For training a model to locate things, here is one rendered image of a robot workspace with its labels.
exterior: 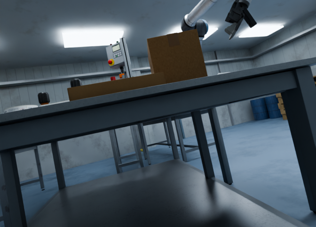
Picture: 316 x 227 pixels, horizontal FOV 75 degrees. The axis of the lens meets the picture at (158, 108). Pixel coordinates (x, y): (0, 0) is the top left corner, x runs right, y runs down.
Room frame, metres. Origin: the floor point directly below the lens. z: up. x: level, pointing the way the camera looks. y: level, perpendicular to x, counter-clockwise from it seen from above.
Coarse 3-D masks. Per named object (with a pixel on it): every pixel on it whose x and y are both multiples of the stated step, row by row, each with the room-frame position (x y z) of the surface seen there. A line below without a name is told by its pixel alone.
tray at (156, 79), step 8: (120, 80) 0.55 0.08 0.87; (128, 80) 0.55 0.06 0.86; (136, 80) 0.56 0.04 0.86; (144, 80) 0.56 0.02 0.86; (152, 80) 0.56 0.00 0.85; (160, 80) 0.57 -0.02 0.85; (72, 88) 0.52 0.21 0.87; (80, 88) 0.53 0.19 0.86; (88, 88) 0.53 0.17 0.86; (96, 88) 0.53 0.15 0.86; (104, 88) 0.54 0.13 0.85; (112, 88) 0.54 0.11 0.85; (120, 88) 0.55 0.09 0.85; (128, 88) 0.55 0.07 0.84; (136, 88) 0.55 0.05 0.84; (72, 96) 0.52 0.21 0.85; (80, 96) 0.53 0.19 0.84; (88, 96) 0.53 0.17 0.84; (96, 96) 0.53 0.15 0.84
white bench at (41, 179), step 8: (16, 152) 2.40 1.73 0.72; (0, 160) 1.87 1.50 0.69; (0, 168) 1.87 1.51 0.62; (40, 168) 3.51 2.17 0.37; (0, 176) 1.86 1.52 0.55; (40, 176) 3.50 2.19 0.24; (0, 184) 1.86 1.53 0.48; (24, 184) 3.42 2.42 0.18; (40, 184) 3.50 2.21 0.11; (0, 192) 1.86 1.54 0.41; (0, 200) 1.85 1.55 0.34; (8, 208) 1.87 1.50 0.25; (0, 216) 1.86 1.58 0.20; (8, 216) 1.87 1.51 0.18; (8, 224) 1.86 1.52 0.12
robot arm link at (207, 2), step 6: (204, 0) 1.23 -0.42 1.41; (210, 0) 1.21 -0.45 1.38; (216, 0) 1.21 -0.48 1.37; (198, 6) 1.28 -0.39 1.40; (204, 6) 1.25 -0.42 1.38; (210, 6) 1.25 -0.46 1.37; (192, 12) 1.34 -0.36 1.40; (198, 12) 1.31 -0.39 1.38; (204, 12) 1.30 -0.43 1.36; (186, 18) 1.40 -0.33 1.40; (192, 18) 1.37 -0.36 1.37; (198, 18) 1.36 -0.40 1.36; (186, 24) 1.42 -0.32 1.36; (192, 24) 1.42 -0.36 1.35; (186, 30) 1.47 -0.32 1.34
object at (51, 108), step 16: (288, 64) 0.61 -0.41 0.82; (304, 64) 0.63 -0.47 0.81; (192, 80) 0.55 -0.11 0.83; (208, 80) 0.56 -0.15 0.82; (224, 80) 0.57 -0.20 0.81; (112, 96) 0.51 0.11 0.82; (128, 96) 0.52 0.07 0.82; (144, 96) 0.55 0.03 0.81; (16, 112) 0.47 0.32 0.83; (32, 112) 0.48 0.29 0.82; (48, 112) 0.48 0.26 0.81; (64, 112) 0.52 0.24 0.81
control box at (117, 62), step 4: (120, 44) 1.72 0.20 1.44; (108, 48) 1.77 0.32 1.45; (120, 48) 1.72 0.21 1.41; (108, 52) 1.77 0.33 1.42; (112, 52) 1.75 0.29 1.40; (116, 52) 1.74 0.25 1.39; (108, 56) 1.77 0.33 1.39; (112, 56) 1.76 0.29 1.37; (120, 56) 1.73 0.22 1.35; (108, 60) 1.78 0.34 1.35; (112, 60) 1.76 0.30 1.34; (116, 60) 1.75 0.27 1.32; (120, 60) 1.73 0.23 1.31; (112, 64) 1.76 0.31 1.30; (116, 64) 1.75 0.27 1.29; (120, 64) 1.75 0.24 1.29; (124, 64) 1.77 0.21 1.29; (112, 68) 1.82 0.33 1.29; (116, 68) 1.85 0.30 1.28
